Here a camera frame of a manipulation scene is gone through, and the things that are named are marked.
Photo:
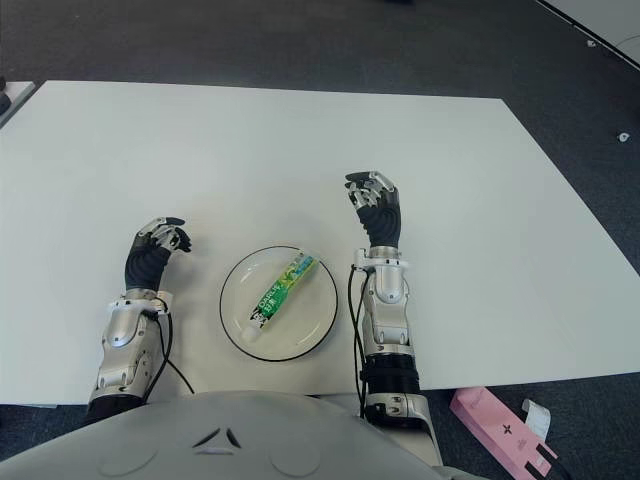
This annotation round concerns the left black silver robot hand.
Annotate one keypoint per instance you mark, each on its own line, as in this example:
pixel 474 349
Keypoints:
pixel 145 265

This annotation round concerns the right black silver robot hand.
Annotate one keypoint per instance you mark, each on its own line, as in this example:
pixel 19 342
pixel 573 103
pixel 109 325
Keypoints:
pixel 382 220

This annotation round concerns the green white toothpaste tube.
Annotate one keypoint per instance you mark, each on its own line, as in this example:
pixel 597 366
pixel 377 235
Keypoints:
pixel 275 297

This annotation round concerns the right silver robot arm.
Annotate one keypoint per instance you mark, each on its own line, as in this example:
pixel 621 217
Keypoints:
pixel 390 325

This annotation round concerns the white plate with black rim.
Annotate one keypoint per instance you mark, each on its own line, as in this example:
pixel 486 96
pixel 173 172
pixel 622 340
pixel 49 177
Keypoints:
pixel 310 320

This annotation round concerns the grey robot torso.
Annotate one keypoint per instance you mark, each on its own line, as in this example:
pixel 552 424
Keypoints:
pixel 225 440

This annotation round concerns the white side table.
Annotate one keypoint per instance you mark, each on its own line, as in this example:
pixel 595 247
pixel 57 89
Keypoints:
pixel 16 102

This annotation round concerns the pink cardboard box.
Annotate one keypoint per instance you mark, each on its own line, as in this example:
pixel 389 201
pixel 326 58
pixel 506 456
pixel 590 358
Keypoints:
pixel 500 425

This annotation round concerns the white paper tag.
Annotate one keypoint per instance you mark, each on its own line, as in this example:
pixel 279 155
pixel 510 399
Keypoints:
pixel 537 415

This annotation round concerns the white background table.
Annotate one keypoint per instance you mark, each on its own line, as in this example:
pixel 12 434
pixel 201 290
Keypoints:
pixel 607 20

